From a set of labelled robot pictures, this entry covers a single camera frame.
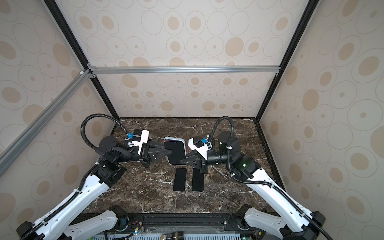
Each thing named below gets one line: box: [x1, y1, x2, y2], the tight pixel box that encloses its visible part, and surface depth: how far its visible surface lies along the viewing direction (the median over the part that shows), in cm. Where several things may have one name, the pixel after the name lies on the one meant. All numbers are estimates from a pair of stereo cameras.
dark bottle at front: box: [160, 230, 184, 240], surface depth 69 cm
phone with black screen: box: [192, 168, 204, 192], surface depth 89 cm
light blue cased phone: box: [163, 136, 187, 165], surface depth 52 cm
